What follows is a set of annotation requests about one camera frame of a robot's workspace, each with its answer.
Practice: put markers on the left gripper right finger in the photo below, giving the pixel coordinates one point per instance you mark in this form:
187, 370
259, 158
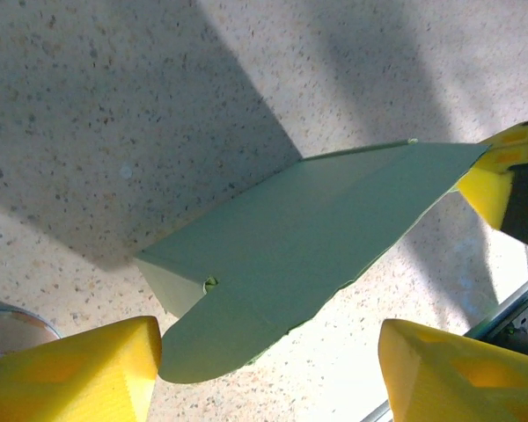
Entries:
457, 382

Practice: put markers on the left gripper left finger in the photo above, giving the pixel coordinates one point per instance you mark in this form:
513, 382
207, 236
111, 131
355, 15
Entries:
70, 382

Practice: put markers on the green paper box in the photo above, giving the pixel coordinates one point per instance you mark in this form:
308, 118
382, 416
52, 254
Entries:
290, 246

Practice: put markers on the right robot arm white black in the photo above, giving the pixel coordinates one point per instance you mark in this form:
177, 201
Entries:
525, 325

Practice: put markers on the pink tin can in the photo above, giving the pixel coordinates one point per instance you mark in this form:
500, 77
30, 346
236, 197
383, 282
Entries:
9, 327

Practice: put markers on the aluminium cross rail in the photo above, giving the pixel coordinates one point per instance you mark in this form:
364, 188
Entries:
517, 295

